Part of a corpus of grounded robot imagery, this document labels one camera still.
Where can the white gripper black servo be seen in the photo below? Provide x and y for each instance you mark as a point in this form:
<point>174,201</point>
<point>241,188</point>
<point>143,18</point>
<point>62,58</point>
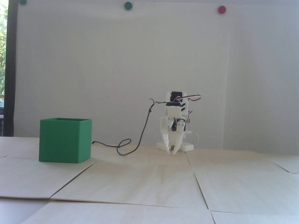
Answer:
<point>173,134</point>

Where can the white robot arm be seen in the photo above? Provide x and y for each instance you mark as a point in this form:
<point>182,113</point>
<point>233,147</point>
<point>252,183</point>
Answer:
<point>186,147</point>

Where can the green open box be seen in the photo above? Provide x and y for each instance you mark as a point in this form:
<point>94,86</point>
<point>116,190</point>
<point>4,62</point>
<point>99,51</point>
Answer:
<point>63,142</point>

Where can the light plywood panel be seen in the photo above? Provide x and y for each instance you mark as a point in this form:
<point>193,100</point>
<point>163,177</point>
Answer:
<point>245,163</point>
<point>128,184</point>
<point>28,179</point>
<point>245,191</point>
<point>257,219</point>
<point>116,214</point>

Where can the red round magnet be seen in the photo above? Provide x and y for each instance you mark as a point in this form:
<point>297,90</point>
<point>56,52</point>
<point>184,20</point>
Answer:
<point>222,9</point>

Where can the teal round magnet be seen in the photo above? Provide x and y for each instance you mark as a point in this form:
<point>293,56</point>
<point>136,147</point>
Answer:
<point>128,5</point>

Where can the dark green round magnet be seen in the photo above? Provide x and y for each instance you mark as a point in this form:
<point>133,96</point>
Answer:
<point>23,1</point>

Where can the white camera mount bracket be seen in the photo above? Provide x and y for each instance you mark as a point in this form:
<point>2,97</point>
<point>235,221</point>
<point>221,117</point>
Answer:
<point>174,111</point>

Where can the black wrist camera board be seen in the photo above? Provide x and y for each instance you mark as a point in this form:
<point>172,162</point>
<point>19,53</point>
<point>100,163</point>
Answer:
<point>174,104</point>

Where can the dark window frame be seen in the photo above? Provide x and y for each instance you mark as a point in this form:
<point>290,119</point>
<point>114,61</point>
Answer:
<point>10,70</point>

